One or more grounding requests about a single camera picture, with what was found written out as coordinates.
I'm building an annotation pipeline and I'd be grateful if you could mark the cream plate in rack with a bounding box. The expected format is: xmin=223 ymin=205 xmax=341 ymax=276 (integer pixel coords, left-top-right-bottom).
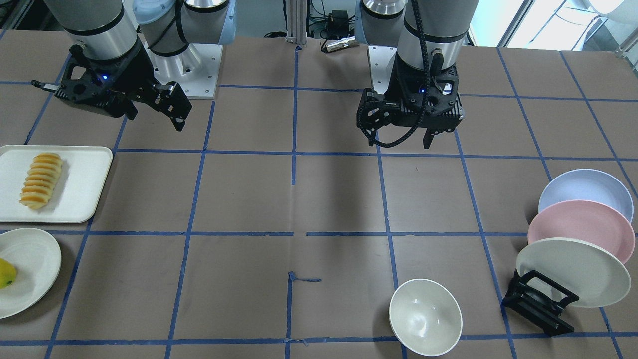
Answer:
xmin=516 ymin=238 xmax=632 ymax=308

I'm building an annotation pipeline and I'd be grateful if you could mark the white round plate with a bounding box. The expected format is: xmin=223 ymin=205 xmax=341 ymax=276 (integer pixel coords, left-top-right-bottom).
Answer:
xmin=0 ymin=228 xmax=62 ymax=319

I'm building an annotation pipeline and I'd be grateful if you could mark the white rectangular tray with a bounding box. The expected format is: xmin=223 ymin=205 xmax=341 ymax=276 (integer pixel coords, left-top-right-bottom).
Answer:
xmin=0 ymin=145 xmax=113 ymax=223

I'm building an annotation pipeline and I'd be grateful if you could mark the blue plate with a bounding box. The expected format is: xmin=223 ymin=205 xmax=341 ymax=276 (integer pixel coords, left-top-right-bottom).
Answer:
xmin=537 ymin=169 xmax=634 ymax=222

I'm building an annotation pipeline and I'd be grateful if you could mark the black plate rack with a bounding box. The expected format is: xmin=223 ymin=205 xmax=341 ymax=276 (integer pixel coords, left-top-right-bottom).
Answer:
xmin=501 ymin=270 xmax=580 ymax=337

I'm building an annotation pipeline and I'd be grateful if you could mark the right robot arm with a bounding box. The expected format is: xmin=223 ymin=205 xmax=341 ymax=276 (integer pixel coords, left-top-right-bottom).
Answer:
xmin=31 ymin=0 xmax=236 ymax=131

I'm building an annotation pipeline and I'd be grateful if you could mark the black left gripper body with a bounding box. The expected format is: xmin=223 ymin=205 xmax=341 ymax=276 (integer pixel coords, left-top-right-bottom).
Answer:
xmin=357 ymin=57 xmax=465 ymax=134

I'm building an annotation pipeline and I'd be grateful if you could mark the silver cylinder connector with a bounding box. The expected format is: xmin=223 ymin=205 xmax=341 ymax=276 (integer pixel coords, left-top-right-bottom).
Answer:
xmin=321 ymin=36 xmax=359 ymax=54

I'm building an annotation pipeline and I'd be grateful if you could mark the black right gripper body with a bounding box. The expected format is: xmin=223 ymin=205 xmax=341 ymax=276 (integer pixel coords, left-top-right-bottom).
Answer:
xmin=31 ymin=44 xmax=172 ymax=121

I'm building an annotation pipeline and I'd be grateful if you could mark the yellow lemon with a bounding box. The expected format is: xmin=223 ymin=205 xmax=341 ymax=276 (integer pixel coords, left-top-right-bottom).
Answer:
xmin=0 ymin=258 xmax=17 ymax=289

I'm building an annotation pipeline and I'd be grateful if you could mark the pink plate in rack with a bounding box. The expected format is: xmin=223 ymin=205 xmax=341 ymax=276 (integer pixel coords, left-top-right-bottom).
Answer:
xmin=527 ymin=200 xmax=636 ymax=264

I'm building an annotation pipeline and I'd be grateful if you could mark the white bowl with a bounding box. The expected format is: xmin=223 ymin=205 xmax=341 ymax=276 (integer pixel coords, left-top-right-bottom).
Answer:
xmin=389 ymin=279 xmax=464 ymax=357

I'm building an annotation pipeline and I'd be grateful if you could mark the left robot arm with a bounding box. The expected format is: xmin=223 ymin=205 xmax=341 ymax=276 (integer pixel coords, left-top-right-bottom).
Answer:
xmin=355 ymin=0 xmax=478 ymax=149

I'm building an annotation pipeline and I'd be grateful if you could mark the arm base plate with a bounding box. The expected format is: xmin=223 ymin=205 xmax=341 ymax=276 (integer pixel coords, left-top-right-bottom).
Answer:
xmin=368 ymin=45 xmax=397 ymax=95
xmin=147 ymin=44 xmax=225 ymax=100

